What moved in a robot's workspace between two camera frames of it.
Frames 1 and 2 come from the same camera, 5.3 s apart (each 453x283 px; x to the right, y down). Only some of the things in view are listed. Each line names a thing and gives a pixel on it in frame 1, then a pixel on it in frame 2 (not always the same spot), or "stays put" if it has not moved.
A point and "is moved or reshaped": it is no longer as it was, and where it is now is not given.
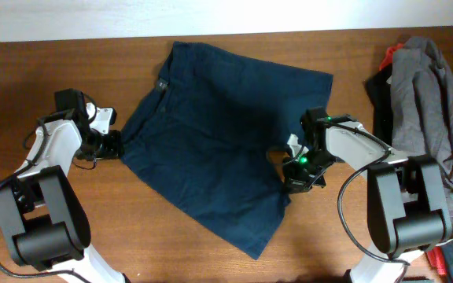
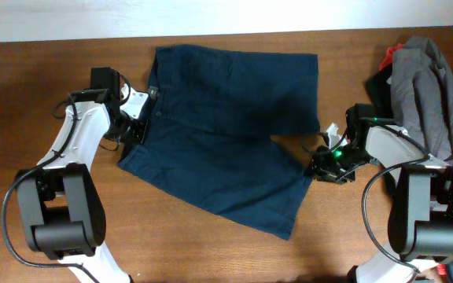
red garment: x=388 y=56 stays put
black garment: x=379 y=93 stays put
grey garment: x=431 y=118 stays put
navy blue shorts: x=208 y=132 is moved or reshaped
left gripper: x=113 y=151 → x=138 y=136
